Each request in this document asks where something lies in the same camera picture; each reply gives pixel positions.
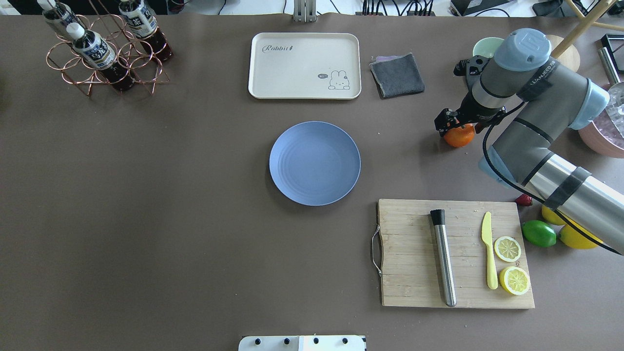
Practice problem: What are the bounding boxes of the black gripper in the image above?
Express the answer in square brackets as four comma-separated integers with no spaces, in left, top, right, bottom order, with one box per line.
[434,55,506,137]

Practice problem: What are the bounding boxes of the orange fruit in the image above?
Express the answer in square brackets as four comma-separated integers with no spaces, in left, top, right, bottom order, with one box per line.
[443,124,475,148]

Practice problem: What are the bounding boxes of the blue plate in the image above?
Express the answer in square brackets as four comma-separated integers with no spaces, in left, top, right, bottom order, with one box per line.
[268,121,361,206]

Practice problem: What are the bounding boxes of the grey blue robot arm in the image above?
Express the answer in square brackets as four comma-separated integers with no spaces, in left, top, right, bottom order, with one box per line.
[434,28,624,254]

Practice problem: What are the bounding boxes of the green bowl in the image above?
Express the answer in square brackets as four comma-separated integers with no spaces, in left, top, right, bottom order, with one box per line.
[472,37,504,58]

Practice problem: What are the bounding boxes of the grey folded cloth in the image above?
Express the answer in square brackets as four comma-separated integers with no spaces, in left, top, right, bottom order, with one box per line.
[369,53,425,98]

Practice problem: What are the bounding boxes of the red strawberry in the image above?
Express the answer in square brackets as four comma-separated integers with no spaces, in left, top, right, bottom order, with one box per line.
[514,194,533,207]

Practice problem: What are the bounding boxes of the steel muddler black tip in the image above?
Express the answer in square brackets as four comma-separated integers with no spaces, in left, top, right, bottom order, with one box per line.
[430,209,457,307]

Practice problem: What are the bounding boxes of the wooden stand with round base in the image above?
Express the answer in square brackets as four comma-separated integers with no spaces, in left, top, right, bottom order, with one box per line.
[551,0,624,71]

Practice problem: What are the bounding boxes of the yellow lemon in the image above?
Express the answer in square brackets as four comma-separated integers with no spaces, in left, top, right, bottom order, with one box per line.
[540,205,566,225]
[559,225,599,250]

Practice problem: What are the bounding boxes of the pink bowl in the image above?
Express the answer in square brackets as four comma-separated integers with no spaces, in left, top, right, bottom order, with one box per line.
[579,112,624,158]

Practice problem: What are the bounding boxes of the green lime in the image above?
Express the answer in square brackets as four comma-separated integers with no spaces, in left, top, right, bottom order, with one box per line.
[521,220,557,248]

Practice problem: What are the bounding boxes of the lemon half slice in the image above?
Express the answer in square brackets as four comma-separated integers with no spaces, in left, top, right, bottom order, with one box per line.
[493,236,522,263]
[499,266,530,295]

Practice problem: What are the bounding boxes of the yellow plastic knife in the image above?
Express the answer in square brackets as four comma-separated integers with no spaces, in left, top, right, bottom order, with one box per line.
[481,212,499,290]

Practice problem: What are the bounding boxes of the wooden cutting board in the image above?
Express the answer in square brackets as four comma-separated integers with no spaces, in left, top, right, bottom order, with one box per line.
[377,198,535,309]

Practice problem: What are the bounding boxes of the cream rabbit tray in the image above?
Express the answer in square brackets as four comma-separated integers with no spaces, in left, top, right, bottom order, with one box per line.
[248,33,362,99]

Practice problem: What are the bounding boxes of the tea bottle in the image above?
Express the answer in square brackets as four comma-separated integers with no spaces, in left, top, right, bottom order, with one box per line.
[37,0,85,39]
[65,22,135,91]
[118,0,173,62]

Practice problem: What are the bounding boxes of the aluminium frame post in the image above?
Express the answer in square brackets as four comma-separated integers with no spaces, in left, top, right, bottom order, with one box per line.
[292,0,317,23]

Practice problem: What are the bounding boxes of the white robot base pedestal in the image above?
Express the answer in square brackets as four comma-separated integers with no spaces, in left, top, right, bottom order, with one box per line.
[238,334,367,351]

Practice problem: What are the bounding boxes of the copper wire bottle rack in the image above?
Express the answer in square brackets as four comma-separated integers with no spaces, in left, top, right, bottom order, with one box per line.
[45,0,169,96]

